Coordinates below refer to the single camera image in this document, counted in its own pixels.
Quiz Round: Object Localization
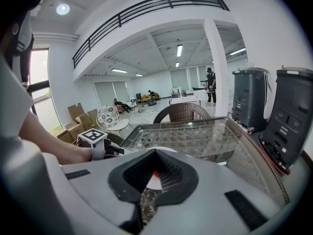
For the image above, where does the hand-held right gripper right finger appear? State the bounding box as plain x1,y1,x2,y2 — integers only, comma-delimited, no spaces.
146,149,282,235

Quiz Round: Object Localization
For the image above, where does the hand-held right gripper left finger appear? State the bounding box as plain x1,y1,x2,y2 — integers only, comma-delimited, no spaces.
61,149,156,235

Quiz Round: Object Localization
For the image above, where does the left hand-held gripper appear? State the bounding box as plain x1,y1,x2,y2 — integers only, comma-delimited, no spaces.
77,128,125,162

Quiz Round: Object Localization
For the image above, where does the white plate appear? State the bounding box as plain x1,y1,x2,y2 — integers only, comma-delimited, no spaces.
145,146,177,191

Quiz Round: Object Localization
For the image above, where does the person's left forearm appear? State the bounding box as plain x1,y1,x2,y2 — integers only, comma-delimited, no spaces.
19,110,95,166

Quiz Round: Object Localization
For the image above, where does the glass top wicker table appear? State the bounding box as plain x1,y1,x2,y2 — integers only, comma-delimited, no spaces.
119,116,291,220

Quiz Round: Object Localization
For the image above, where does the stack of cardboard boxes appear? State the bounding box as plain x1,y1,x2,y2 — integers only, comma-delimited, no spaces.
56,102,100,144

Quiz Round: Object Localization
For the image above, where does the dark wicker chair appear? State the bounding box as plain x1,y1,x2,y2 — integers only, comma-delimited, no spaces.
107,133,126,147

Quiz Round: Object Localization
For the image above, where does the wide grey window blind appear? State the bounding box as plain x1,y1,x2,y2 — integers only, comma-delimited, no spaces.
93,80,131,108

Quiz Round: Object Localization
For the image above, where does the person's black white top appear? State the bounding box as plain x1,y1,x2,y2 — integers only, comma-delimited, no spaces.
0,0,49,144

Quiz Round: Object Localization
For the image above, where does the brown wicker chair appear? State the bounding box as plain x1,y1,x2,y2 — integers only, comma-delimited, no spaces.
152,102,212,124

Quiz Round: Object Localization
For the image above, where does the black delivery robot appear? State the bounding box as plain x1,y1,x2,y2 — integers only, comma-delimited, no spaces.
258,67,313,176
230,67,273,135

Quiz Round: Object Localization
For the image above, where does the round ceiling light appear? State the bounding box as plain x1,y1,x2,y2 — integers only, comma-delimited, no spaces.
56,3,71,16

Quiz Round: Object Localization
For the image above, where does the black balcony railing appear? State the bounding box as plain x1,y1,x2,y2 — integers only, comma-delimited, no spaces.
71,0,231,70

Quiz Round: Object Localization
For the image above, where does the floral cushion gold frame chair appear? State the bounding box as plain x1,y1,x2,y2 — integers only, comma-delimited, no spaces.
96,105,131,132

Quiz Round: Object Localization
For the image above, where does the dark frame window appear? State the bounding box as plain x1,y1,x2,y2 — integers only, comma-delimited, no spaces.
28,48,62,133

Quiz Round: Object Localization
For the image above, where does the white metal-frame table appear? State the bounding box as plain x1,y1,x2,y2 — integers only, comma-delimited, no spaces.
170,97,206,108

